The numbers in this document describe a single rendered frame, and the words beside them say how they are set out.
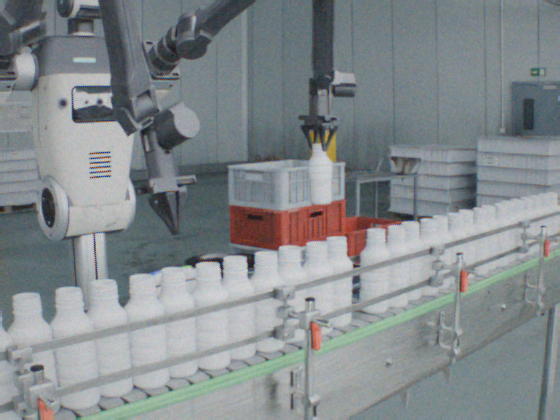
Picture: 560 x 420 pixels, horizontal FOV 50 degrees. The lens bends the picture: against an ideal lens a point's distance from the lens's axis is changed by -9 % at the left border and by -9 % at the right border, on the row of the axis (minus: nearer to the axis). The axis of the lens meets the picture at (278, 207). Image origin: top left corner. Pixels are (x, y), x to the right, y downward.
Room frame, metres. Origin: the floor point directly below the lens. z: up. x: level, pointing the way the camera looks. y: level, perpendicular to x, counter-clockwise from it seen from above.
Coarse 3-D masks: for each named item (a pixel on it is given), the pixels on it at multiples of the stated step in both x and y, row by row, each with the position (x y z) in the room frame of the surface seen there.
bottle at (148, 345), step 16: (144, 288) 0.87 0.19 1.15; (128, 304) 0.87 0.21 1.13; (144, 304) 0.86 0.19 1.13; (160, 304) 0.88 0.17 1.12; (128, 320) 0.86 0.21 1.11; (128, 336) 0.86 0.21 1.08; (144, 336) 0.85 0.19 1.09; (160, 336) 0.87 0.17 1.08; (144, 352) 0.85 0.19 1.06; (160, 352) 0.86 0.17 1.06; (144, 384) 0.85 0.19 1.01; (160, 384) 0.86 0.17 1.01
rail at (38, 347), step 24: (552, 216) 1.79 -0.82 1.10; (456, 240) 1.40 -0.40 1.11; (384, 264) 1.21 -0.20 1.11; (480, 264) 1.48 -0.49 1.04; (360, 288) 1.27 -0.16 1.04; (408, 288) 1.26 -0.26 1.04; (192, 312) 0.90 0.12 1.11; (336, 312) 1.11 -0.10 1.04; (72, 336) 0.76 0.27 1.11; (96, 336) 0.79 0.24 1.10; (264, 336) 0.99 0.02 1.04; (0, 360) 0.70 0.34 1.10; (168, 360) 0.87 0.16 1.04; (192, 360) 0.90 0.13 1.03; (72, 384) 0.76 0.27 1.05; (96, 384) 0.78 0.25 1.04; (0, 408) 0.69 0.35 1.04
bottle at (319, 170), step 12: (312, 144) 1.80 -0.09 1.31; (312, 156) 1.80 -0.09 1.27; (324, 156) 1.79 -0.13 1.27; (312, 168) 1.78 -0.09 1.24; (324, 168) 1.77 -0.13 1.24; (312, 180) 1.78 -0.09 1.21; (324, 180) 1.77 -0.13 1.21; (312, 192) 1.78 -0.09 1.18; (324, 192) 1.77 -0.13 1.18; (324, 204) 1.78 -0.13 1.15
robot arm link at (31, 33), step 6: (30, 24) 1.27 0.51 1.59; (36, 24) 1.28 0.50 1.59; (24, 30) 1.25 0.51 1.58; (30, 30) 1.27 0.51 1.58; (36, 30) 1.28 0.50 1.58; (24, 36) 1.26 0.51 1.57; (30, 36) 1.27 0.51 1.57; (36, 36) 1.29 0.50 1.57; (24, 42) 1.27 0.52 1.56; (30, 42) 1.29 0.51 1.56; (36, 42) 1.31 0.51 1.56; (18, 54) 1.28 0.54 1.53
